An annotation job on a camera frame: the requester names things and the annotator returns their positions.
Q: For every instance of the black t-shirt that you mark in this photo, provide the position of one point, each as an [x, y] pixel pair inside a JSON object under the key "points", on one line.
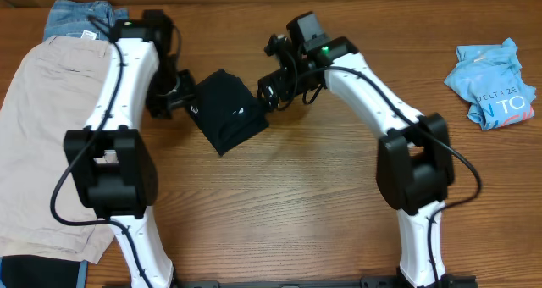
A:
{"points": [[226, 112]]}

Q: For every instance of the light blue printed t-shirt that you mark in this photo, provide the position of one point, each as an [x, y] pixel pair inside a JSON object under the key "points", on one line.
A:
{"points": [[489, 77]]}

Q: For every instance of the beige shorts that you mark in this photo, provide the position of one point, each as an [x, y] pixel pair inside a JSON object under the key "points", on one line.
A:
{"points": [[54, 90]]}

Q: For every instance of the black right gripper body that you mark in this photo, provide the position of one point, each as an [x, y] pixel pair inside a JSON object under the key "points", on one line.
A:
{"points": [[293, 82]]}

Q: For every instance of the blue denim jeans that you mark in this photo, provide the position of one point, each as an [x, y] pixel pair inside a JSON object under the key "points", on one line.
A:
{"points": [[68, 18]]}

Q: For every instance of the black garment with blue trim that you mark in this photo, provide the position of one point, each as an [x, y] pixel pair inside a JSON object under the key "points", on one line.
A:
{"points": [[39, 272]]}

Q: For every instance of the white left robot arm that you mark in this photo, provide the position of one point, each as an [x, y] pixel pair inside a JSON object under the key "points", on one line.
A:
{"points": [[112, 169]]}

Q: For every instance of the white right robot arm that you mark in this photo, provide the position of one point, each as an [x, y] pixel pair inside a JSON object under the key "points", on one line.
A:
{"points": [[414, 158]]}

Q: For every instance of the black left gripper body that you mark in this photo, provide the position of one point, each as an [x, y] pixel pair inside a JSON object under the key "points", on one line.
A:
{"points": [[170, 88]]}

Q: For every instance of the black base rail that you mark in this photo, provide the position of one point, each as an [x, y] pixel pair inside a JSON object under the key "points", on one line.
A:
{"points": [[296, 283]]}

